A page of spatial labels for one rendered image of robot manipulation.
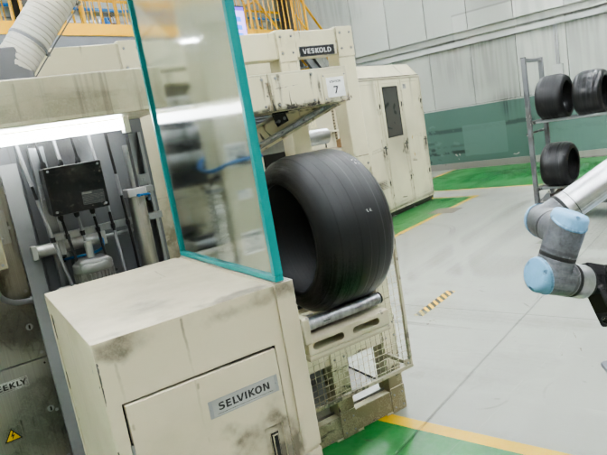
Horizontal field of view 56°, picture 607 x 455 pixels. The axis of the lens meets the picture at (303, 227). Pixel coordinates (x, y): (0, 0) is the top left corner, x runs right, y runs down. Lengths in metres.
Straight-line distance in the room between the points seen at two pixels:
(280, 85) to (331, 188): 0.57
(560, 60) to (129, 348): 12.46
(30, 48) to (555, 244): 1.61
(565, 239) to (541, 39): 11.79
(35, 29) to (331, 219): 1.09
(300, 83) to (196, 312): 1.41
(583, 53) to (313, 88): 10.93
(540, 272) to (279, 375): 0.72
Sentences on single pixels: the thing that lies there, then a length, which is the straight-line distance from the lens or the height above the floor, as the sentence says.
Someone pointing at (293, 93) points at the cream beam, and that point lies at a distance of 2.28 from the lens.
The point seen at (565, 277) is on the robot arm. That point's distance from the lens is 1.56.
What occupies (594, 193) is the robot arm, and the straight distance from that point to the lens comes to 1.69.
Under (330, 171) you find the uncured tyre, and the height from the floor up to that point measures 1.40.
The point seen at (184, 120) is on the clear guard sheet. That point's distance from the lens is 1.39.
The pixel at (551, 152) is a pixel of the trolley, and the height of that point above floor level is 0.79.
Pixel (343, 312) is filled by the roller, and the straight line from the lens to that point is 2.02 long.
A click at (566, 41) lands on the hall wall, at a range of 13.13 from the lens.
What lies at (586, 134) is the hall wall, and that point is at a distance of 12.99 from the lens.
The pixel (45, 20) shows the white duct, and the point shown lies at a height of 2.02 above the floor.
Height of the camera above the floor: 1.56
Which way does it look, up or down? 10 degrees down
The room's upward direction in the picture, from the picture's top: 10 degrees counter-clockwise
